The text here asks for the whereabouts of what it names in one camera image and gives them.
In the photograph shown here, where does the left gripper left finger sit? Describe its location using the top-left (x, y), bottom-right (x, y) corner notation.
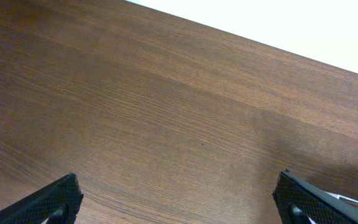
top-left (0, 173), bottom-right (83, 224)

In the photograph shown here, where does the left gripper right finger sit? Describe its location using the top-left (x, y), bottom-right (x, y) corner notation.
top-left (272, 169), bottom-right (358, 224)

